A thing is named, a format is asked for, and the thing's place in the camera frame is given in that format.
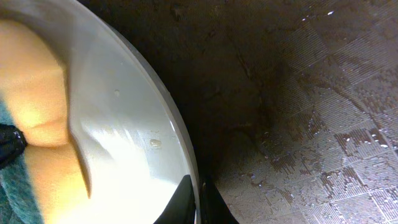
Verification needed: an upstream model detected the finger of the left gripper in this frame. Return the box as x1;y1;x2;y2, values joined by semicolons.
0;124;28;169

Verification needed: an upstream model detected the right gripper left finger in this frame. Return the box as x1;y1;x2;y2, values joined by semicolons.
154;175;196;224

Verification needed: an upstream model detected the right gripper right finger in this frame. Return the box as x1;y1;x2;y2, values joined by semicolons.
200;177;239;224

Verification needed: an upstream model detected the green and yellow sponge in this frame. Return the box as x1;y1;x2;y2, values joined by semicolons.
1;20;89;223

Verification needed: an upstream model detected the light grey plate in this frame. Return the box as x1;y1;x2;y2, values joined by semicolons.
1;1;201;223

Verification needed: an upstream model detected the brown plastic serving tray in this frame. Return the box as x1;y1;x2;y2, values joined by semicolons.
84;0;397;223

